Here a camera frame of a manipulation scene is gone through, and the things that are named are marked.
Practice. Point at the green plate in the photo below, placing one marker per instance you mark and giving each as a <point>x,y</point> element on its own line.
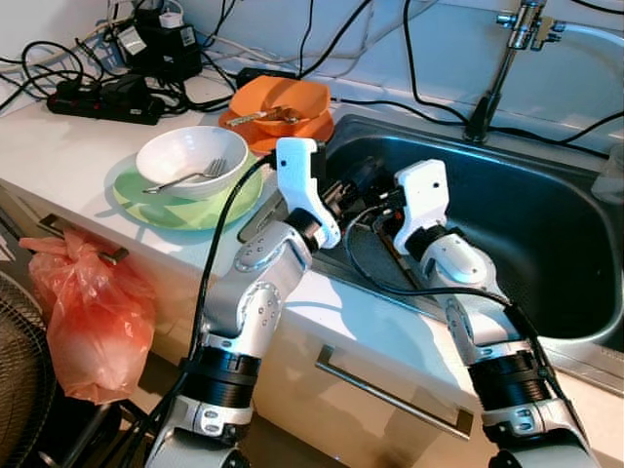
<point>195,214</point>

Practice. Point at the white bowl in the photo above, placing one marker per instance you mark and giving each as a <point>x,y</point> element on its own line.
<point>175,146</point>

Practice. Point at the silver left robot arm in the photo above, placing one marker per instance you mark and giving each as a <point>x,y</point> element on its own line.
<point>258,283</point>

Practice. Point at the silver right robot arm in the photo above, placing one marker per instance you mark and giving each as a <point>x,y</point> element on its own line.
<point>458,263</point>

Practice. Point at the stainless steel kitchen sink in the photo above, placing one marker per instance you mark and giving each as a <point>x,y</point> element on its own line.
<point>546,224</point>

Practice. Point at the white kitchen cabinet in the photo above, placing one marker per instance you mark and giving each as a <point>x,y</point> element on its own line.
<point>322,419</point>

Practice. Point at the orange plate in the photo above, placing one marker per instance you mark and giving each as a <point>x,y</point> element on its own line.
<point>263,146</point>

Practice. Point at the orange bowl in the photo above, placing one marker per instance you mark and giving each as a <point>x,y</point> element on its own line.
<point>292,93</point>

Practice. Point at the slim patterned utensil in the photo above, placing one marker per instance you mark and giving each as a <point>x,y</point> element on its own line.
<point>263,115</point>

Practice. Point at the flat black power brick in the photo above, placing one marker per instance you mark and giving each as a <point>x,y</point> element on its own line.
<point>263,74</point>

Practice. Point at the metal fork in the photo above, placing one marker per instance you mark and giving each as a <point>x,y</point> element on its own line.
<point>185,178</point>

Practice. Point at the metal sink faucet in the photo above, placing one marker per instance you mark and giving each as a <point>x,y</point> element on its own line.
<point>497,78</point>

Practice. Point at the small white charger box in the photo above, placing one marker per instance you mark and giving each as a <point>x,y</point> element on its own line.
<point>210,91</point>

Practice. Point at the black power adapter block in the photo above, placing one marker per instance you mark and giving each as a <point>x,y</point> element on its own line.
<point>166,54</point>

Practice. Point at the black power strip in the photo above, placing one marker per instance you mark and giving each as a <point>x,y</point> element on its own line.
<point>97,105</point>

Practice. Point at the red plastic bag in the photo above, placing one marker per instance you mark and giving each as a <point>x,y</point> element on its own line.
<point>97,322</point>

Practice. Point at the dark floor fan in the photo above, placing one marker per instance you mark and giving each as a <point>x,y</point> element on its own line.
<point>19,380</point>

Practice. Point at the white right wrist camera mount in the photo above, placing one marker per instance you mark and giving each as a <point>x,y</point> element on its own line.
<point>424,195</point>

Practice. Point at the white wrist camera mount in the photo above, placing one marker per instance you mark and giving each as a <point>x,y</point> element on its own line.
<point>424,195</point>
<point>297,175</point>

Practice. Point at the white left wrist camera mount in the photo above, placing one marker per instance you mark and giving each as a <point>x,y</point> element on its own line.
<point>297,175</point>

